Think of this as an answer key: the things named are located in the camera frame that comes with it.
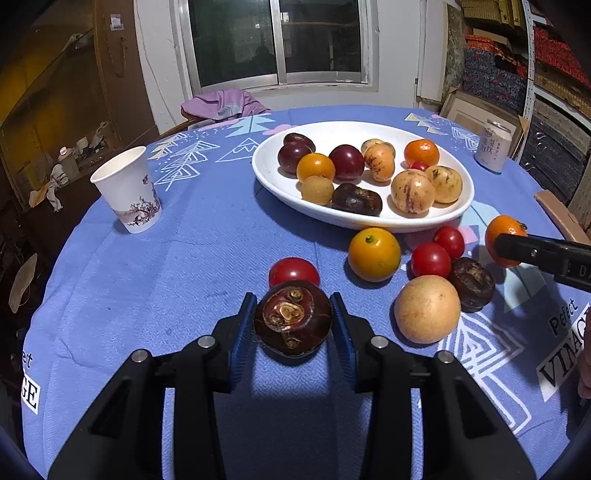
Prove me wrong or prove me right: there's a small tan round fruit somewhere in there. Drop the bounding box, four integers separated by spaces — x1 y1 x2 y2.
301 176 335 206

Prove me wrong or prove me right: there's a dark plum behind in plate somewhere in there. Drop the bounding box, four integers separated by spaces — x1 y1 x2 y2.
283 132 315 152

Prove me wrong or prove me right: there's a pale orange speckled fruit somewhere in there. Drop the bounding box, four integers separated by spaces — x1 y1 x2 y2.
363 143 396 183

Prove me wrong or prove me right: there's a purple cloth on chair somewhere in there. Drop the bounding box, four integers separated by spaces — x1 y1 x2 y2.
180 89 270 121

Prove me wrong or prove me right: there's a small orange fruit in plate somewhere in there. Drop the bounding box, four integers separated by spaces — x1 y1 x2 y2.
297 153 335 182

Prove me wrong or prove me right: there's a wooden cabinet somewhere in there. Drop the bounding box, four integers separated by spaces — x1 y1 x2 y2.
1 1 158 204

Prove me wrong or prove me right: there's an orange mandarin in plate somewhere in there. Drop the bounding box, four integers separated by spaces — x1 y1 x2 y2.
404 138 440 167

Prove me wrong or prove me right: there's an orange-brown passion fruit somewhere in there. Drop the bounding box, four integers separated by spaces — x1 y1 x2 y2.
391 169 436 215

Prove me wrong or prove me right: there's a small red tomato back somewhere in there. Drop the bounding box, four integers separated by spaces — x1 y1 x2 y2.
269 257 321 288

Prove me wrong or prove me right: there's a person's right hand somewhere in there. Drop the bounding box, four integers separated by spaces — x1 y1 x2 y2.
578 314 591 400

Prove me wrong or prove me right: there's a yellow-orange tomato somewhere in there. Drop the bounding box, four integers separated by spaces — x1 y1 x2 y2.
348 227 402 283

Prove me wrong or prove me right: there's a large tan round fruit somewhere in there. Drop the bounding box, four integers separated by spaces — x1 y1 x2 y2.
394 275 461 345

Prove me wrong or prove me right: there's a wooden framed board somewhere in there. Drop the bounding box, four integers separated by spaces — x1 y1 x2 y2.
440 88 531 160

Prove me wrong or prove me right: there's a yellowish potato-like fruit in plate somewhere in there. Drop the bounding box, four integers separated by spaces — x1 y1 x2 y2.
426 165 464 204

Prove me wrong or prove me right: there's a wooden chair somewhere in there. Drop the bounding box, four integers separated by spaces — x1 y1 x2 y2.
158 119 202 140

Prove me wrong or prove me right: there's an orange mandarin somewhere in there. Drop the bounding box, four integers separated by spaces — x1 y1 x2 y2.
484 214 529 269
404 138 440 167

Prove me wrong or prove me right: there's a small red cherry tomato plate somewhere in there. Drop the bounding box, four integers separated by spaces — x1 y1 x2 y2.
411 161 429 172

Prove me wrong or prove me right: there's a dark red plum in plate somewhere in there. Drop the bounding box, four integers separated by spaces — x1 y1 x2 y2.
329 144 365 181

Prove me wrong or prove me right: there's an aluminium sliding window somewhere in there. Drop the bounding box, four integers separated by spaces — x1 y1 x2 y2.
175 1 379 93

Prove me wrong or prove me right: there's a brown bruised round fruit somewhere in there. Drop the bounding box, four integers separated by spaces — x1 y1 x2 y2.
361 138 396 155

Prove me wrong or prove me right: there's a shelf with patterned boxes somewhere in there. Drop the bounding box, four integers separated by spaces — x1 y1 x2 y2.
444 1 590 205

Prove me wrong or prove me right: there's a white paper cup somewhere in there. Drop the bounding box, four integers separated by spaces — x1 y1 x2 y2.
90 146 162 234

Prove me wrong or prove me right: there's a white oval plate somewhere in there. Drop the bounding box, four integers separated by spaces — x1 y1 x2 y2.
252 121 475 233

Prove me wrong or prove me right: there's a dark mangosteen front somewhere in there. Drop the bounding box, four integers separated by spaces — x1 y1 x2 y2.
448 257 495 313

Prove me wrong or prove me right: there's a white drink can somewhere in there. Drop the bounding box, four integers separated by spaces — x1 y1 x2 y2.
474 120 512 174

